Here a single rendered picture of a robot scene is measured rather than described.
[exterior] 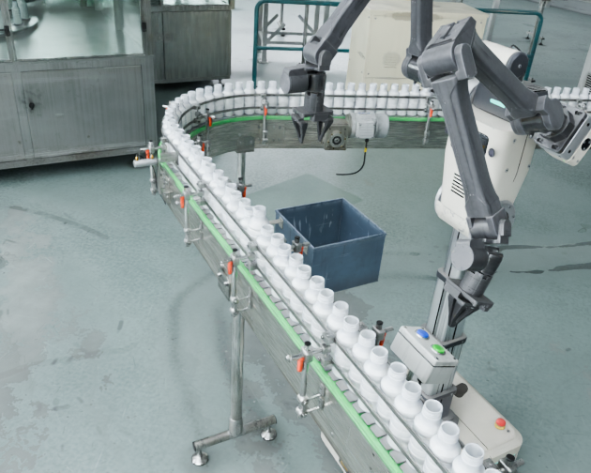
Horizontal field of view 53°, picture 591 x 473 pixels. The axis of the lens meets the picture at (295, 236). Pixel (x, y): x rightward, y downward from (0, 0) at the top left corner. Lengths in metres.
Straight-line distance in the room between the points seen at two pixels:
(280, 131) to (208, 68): 3.83
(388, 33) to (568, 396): 3.54
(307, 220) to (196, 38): 4.64
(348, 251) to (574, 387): 1.58
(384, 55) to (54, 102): 2.83
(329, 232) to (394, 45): 3.38
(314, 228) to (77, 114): 2.68
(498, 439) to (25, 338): 2.26
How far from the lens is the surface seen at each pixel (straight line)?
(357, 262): 2.24
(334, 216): 2.48
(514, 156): 1.82
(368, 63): 5.64
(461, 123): 1.31
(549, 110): 1.57
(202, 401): 2.84
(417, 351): 1.47
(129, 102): 4.77
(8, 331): 3.38
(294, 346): 1.64
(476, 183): 1.34
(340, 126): 3.14
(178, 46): 6.81
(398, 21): 5.63
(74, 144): 4.80
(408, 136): 3.41
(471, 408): 2.62
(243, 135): 3.18
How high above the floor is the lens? 2.03
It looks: 30 degrees down
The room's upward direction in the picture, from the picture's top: 5 degrees clockwise
